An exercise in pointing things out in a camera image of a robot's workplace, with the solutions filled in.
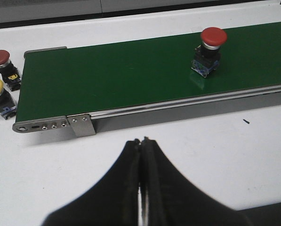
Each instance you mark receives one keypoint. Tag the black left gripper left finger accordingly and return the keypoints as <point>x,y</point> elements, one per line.
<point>112,201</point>

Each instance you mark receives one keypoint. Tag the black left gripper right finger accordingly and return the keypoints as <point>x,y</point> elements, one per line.
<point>172,200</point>

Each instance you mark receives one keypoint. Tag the red mushroom push button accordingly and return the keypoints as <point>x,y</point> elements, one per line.
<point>10,74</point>
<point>207,55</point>

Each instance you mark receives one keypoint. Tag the green conveyor belt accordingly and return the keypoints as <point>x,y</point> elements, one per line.
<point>142,75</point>

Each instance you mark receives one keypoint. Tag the yellow mushroom push button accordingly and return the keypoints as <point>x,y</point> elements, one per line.
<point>8,107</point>

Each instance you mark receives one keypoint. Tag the metal conveyor support bracket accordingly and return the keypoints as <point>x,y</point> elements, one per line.
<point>81,125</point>

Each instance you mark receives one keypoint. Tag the aluminium conveyor frame rail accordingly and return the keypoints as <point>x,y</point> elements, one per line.
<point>164,112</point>

